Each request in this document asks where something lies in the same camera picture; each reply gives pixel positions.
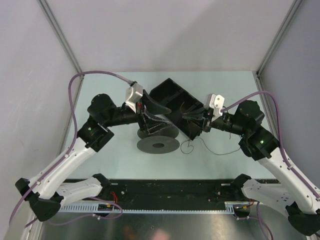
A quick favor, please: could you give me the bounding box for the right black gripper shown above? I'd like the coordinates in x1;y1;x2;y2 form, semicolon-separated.
182;106;249;137

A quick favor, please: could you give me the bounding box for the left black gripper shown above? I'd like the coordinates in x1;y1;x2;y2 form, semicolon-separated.
103;89;173;134

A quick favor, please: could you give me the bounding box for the black cable spool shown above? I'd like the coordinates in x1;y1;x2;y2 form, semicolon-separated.
136;126;180;154

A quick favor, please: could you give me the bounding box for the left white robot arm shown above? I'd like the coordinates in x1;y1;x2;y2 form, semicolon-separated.
15;91;171;222

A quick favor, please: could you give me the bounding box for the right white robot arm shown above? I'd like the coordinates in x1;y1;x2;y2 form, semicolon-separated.
182;100;320;236

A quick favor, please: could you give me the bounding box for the black compartment tray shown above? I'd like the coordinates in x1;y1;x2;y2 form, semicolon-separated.
149;78;203;140

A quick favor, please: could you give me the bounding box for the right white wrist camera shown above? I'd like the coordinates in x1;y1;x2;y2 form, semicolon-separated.
203;93;225;120

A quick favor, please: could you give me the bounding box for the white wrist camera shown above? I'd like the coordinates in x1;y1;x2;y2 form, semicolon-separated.
203;93;225;120
124;82;144;113

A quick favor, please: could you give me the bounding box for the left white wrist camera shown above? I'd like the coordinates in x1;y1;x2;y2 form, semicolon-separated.
124;82;144;113

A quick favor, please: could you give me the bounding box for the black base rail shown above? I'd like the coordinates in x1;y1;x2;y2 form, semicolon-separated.
64;177;251;211

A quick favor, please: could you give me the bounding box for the grey slotted cable duct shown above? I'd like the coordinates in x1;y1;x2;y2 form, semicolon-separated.
58;201;250;215

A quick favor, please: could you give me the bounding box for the left aluminium frame post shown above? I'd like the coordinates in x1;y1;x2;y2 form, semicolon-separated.
37;0;85;76

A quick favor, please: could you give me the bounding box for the aluminium frame post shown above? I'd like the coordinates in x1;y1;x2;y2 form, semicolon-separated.
255;0;305;77
37;0;85;76

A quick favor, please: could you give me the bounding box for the aluminium frame rail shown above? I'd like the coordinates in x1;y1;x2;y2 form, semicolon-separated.
253;72;320;236

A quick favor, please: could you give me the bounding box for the right aluminium frame post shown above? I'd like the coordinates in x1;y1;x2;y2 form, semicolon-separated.
255;0;305;77

